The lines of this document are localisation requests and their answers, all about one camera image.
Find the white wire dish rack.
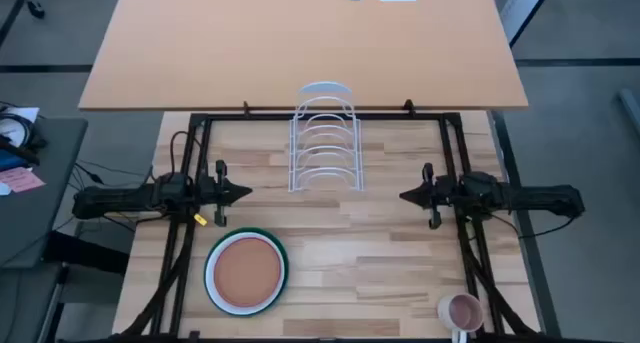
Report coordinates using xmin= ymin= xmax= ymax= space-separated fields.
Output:
xmin=288 ymin=81 xmax=365 ymax=193

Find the tan wooden desk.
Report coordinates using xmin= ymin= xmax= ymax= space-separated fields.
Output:
xmin=78 ymin=0 xmax=530 ymax=112

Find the white metal post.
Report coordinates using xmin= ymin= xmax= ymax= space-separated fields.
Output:
xmin=499 ymin=0 xmax=557 ymax=47

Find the black aluminium table frame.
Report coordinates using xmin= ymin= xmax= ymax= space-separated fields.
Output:
xmin=119 ymin=111 xmax=544 ymax=343

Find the white plate teal underside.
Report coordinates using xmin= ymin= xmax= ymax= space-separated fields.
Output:
xmin=202 ymin=226 xmax=291 ymax=318

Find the black floor stand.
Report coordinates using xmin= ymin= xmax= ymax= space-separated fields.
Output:
xmin=42 ymin=230 xmax=131 ymax=275

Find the black floor cable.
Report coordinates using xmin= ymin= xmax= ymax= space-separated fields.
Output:
xmin=69 ymin=157 xmax=151 ymax=194

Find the black chair caster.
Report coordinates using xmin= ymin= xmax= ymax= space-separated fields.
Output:
xmin=25 ymin=0 xmax=47 ymax=20

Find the white plate green underside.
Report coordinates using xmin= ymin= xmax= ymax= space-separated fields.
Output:
xmin=203 ymin=230 xmax=287 ymax=316

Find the white paper sheet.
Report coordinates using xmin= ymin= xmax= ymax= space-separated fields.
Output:
xmin=0 ymin=106 xmax=40 ymax=134

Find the pink paper note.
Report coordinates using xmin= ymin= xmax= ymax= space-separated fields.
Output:
xmin=0 ymin=166 xmax=46 ymax=194

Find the pink plate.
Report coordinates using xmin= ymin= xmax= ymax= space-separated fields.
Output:
xmin=212 ymin=235 xmax=284 ymax=309

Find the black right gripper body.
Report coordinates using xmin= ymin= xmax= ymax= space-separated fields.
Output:
xmin=422 ymin=162 xmax=461 ymax=230

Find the cream mug pink inside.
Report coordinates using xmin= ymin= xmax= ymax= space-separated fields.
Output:
xmin=437 ymin=292 xmax=485 ymax=343

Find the coiled black cable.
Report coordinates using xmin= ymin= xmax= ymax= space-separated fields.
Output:
xmin=0 ymin=113 xmax=49 ymax=165

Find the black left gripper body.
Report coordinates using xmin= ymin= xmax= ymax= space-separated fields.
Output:
xmin=197 ymin=160 xmax=228 ymax=227

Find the grey side table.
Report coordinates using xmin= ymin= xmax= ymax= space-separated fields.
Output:
xmin=0 ymin=116 xmax=89 ymax=269

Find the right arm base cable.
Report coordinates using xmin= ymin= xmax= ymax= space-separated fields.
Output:
xmin=487 ymin=210 xmax=584 ymax=240

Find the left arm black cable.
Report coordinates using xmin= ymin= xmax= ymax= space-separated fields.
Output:
xmin=169 ymin=130 xmax=201 ymax=184

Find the blue flat item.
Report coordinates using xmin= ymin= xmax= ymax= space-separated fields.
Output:
xmin=0 ymin=150 xmax=29 ymax=173

